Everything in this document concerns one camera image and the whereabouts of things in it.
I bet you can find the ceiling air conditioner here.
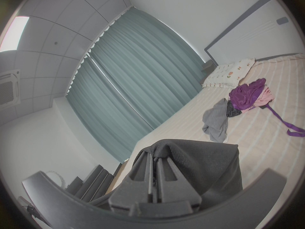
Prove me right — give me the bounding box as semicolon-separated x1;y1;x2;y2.
0;69;22;109

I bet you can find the square ceiling light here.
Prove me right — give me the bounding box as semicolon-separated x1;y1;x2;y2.
0;16;30;52

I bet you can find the black T-shirt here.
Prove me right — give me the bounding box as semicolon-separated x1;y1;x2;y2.
130;139;243;210

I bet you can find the purple garment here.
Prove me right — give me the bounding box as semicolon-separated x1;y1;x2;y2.
229;78;305;137

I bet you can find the white printed pillow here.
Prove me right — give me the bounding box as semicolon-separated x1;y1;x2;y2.
202;58;255;88

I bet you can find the bed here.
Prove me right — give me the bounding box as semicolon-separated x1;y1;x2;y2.
104;0;305;200

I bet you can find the black dressing table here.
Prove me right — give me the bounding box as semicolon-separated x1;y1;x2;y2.
65;177;83;196

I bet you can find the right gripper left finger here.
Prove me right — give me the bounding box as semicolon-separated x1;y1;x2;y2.
108;151;153;210

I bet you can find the grey garment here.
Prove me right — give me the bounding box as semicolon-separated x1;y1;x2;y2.
202;98;230;143

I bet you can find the black chest of drawers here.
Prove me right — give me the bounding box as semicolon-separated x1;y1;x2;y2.
81;165;115;201

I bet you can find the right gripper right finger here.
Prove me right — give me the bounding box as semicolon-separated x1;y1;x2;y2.
154;157;202;209

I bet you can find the black shiny garment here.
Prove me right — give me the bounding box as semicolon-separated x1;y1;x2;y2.
226;102;242;118

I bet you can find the grey bedside table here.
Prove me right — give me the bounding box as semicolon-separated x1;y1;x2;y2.
201;59;216;73

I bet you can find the pink garment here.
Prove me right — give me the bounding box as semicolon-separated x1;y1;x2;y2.
253;87;274;107

